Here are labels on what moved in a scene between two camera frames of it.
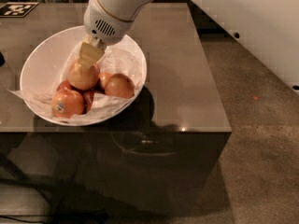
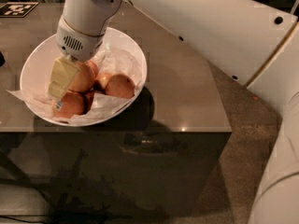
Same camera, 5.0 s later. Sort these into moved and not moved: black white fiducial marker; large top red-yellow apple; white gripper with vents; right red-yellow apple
Moved: white gripper with vents
Not moved: black white fiducial marker; large top red-yellow apple; right red-yellow apple
